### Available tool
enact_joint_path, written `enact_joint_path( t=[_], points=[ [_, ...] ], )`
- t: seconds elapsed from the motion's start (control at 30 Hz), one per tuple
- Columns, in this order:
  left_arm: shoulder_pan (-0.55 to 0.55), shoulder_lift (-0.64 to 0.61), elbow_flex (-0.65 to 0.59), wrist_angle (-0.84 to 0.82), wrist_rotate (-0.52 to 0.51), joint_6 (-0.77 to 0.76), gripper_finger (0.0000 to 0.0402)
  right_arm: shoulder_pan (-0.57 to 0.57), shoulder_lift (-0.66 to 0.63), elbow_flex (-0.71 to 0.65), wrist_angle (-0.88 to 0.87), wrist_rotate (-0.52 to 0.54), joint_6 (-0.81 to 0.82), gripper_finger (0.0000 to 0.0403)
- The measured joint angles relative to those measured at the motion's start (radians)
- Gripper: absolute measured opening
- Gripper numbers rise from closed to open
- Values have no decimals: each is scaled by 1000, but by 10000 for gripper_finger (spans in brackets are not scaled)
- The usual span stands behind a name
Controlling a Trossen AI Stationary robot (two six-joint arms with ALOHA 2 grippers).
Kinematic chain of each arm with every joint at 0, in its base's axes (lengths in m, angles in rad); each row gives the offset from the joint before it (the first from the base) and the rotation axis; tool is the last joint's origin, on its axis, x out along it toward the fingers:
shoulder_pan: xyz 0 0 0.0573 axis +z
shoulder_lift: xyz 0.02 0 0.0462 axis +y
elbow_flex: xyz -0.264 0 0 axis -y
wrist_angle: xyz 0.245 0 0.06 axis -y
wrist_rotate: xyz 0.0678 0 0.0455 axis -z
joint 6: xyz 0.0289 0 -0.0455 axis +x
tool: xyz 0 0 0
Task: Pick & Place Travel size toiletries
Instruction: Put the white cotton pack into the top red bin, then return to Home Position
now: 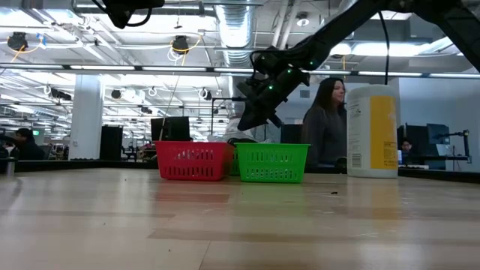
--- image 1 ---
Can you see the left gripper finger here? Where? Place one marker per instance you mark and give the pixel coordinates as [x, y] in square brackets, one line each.
[119, 18]

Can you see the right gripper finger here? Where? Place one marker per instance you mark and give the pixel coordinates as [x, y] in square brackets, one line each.
[247, 118]
[260, 118]

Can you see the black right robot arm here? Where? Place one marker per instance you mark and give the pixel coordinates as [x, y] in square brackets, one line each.
[337, 32]

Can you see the black partition panels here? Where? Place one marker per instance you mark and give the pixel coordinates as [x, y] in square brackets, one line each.
[290, 133]

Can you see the long ceiling light strip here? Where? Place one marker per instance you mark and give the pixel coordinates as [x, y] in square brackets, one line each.
[105, 68]

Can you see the black ceiling device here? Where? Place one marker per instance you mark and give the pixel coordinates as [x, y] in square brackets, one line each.
[180, 45]
[17, 40]

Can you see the round ceiling lamp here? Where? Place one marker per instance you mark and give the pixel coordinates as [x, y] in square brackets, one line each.
[302, 20]

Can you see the yellow hanging pole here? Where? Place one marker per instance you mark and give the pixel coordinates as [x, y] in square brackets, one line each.
[344, 65]

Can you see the red plastic basket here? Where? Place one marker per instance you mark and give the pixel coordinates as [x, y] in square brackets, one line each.
[191, 161]

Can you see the black monitor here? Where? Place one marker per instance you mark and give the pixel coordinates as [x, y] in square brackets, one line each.
[170, 129]

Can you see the bright ceiling light panel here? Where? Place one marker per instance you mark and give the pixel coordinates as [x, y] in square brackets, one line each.
[363, 48]

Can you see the white yellow wipes canister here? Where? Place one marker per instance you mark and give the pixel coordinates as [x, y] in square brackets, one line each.
[371, 131]

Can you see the white pillar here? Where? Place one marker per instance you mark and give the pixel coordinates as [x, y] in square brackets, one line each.
[85, 120]

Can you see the black cabinet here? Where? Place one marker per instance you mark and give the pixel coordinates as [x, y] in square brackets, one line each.
[111, 142]

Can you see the dark desk monitor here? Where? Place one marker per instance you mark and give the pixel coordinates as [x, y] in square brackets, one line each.
[438, 134]

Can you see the grey metal cylinder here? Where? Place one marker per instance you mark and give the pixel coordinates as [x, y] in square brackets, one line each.
[10, 167]

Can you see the grey wall vent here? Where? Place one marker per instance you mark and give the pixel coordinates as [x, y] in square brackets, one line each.
[305, 94]

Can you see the silver round ventilation duct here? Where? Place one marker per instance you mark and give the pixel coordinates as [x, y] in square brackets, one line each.
[234, 33]

